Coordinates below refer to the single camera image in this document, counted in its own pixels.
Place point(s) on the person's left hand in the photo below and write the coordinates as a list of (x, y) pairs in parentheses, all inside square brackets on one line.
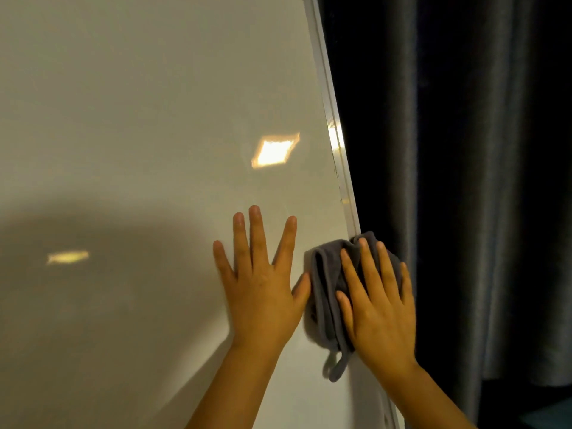
[(261, 299)]

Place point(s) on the person's right hand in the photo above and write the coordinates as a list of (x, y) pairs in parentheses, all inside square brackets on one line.
[(380, 321)]

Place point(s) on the person's left little finger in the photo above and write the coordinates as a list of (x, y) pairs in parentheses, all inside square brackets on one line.
[(222, 261)]

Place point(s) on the person's left thumb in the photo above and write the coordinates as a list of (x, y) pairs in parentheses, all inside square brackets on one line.
[(302, 292)]

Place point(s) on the person's right thumb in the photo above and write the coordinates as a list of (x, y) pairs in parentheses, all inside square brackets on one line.
[(345, 312)]

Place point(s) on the person's right middle finger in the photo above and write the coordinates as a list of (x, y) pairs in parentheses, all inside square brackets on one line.
[(370, 268)]

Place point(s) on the person's left middle finger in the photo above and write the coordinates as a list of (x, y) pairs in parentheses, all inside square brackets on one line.
[(258, 236)]

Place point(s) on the person's right little finger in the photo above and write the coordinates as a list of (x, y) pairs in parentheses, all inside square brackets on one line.
[(406, 283)]

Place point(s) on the grey microfibre cloth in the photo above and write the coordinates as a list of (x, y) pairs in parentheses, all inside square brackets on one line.
[(326, 290)]

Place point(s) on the person's left forearm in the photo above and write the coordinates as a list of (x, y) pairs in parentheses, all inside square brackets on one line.
[(232, 388)]

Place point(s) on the person's right forearm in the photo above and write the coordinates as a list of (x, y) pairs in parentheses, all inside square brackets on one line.
[(424, 399)]

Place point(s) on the dark grey curtain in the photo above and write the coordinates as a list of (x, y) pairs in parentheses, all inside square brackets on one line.
[(469, 196)]

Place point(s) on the white whiteboard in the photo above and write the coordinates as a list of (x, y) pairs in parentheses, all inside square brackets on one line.
[(156, 174)]

